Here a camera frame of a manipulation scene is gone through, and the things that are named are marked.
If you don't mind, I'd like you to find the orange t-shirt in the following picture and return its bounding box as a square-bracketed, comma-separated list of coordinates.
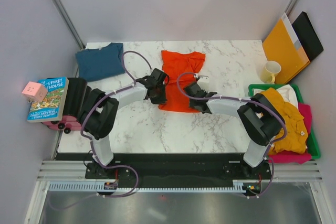
[159, 50, 205, 113]

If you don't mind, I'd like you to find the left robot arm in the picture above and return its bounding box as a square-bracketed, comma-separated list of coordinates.
[77, 68, 170, 178]

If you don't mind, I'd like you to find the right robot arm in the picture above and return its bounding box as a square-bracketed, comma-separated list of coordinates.
[182, 82, 287, 179]

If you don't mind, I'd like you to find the folded blue t-shirt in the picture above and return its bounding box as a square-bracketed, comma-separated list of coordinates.
[76, 42, 125, 82]

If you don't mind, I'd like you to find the black pink roller organizer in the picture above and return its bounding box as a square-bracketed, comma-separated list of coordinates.
[42, 77, 92, 134]

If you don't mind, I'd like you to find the yellow mug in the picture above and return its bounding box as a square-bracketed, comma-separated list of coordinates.
[260, 61, 281, 84]

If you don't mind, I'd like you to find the white t-shirt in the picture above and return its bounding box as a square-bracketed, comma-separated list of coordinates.
[248, 84, 299, 107]

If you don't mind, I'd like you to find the magenta t-shirt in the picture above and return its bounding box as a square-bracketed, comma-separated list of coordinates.
[268, 103, 316, 164]

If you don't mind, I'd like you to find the orange folder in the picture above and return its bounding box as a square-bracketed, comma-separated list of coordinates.
[263, 13, 310, 84]

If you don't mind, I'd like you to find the mustard yellow t-shirt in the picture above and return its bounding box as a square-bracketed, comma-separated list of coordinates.
[268, 102, 309, 155]

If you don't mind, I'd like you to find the blue treehouse book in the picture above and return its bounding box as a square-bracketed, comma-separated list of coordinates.
[27, 77, 69, 123]

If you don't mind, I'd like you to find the green plastic tray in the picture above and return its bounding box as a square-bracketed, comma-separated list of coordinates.
[248, 84, 321, 164]

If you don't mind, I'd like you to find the pink cube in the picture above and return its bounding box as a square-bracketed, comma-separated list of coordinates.
[22, 81, 48, 102]

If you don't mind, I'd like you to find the black flat box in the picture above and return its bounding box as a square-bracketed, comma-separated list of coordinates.
[292, 12, 324, 61]

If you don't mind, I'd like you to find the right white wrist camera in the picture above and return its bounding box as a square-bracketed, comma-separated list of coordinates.
[196, 76, 209, 90]

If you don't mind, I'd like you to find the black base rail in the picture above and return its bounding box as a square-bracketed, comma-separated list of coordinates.
[56, 153, 271, 188]

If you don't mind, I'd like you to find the white slotted cable duct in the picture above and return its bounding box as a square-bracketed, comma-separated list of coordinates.
[48, 180, 246, 193]

